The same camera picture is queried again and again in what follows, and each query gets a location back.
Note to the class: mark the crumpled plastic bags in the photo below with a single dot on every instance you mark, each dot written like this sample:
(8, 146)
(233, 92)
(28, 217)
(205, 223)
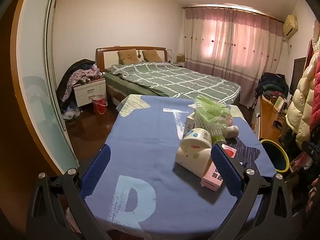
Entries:
(71, 113)

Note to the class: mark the green plastic bag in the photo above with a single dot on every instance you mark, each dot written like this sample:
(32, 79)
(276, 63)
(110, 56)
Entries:
(212, 107)

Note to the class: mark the red plastic bucket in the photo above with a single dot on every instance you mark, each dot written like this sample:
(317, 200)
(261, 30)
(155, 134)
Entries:
(98, 106)

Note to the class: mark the green checked duvet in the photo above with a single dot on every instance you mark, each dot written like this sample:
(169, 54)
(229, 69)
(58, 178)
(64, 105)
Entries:
(175, 80)

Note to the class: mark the floral patterned garment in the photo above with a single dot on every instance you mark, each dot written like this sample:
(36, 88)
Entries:
(78, 76)

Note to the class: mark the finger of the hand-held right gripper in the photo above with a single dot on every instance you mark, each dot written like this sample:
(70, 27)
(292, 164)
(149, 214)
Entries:
(311, 148)

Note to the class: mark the white cardboard box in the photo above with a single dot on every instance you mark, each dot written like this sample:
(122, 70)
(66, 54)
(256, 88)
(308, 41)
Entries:
(189, 125)

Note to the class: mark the small slotted plastic basket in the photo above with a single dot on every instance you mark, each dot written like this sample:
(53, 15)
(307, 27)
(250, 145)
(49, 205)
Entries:
(202, 126)

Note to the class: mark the brown bear face pillow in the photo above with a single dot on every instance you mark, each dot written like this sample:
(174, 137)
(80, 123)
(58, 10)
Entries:
(152, 55)
(128, 57)

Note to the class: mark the black television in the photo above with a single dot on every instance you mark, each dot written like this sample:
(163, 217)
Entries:
(297, 77)

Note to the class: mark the yellow rimmed dark bin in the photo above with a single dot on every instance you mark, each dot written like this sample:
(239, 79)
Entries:
(275, 155)

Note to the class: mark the white wooden nightstand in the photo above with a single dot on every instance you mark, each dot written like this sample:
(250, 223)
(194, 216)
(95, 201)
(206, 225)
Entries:
(87, 92)

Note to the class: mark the pile of clothes on nightstand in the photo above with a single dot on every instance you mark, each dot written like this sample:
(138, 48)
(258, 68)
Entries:
(67, 77)

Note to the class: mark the green desk calendar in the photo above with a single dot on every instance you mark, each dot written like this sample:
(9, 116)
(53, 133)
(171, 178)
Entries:
(279, 104)

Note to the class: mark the white plastic bottle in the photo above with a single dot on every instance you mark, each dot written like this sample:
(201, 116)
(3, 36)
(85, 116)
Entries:
(231, 130)

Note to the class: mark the cream puffer jacket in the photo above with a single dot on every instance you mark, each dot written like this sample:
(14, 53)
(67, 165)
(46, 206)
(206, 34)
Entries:
(302, 97)

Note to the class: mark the pile of dark clothes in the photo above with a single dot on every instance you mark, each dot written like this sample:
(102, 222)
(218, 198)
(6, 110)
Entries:
(271, 85)

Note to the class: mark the small black desk object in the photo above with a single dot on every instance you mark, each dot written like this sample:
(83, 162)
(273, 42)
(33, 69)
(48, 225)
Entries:
(277, 125)

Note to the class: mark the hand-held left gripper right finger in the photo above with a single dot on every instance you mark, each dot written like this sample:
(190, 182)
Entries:
(223, 167)

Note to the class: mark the red and white packet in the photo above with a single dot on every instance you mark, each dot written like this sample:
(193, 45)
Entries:
(230, 151)

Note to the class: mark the frosted glass wardrobe door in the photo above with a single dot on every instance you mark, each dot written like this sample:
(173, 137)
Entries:
(32, 80)

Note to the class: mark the wooden bed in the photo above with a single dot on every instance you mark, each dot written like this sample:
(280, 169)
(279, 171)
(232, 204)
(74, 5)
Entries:
(107, 55)

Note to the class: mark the cream air conditioner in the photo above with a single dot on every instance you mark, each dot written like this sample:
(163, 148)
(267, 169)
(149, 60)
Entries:
(290, 25)

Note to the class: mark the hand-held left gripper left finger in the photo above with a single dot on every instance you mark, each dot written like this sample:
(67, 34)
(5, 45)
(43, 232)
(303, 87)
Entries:
(96, 170)

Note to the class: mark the pink cardboard box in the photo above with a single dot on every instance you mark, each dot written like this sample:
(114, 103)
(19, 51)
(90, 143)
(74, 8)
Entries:
(212, 177)

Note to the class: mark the white dotted paper cup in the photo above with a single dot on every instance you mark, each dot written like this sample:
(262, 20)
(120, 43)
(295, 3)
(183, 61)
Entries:
(192, 161)

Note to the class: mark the wooden desk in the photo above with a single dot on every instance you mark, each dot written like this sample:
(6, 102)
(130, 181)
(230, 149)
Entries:
(267, 120)

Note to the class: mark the pink and cream curtain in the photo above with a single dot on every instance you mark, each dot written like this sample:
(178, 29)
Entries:
(225, 42)

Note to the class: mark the woven tissue box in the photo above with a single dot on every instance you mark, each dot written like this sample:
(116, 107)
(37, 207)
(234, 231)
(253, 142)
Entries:
(180, 58)

